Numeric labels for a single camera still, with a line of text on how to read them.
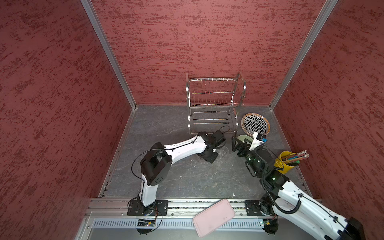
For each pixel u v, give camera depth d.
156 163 0.48
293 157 0.79
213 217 0.71
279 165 0.82
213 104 0.82
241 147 0.67
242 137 0.94
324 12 0.73
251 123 1.08
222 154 0.93
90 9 0.71
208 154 0.73
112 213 0.74
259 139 0.64
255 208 0.74
